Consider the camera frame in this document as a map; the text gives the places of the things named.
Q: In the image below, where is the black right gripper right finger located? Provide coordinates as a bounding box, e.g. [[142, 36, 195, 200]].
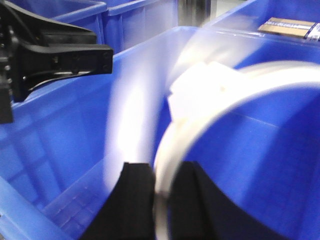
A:
[[169, 161, 275, 240]]

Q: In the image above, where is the brown labelled cardboard box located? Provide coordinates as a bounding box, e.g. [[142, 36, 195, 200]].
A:
[[258, 17, 320, 42]]

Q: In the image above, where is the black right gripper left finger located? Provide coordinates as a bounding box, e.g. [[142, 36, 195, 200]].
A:
[[80, 162, 155, 240]]

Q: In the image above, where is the blue bin behind middle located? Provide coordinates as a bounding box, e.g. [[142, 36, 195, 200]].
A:
[[102, 0, 178, 53]]

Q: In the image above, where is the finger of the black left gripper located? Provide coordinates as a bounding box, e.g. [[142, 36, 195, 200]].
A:
[[0, 0, 115, 103]]

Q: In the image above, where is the blue bin behind left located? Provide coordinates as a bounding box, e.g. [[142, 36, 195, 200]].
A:
[[12, 0, 107, 44]]

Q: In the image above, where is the blue bin with cardboard box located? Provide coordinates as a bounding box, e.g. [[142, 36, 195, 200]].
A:
[[204, 0, 320, 69]]

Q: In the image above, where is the white curved PVC pipe clamp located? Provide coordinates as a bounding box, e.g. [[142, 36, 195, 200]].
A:
[[154, 60, 320, 240]]

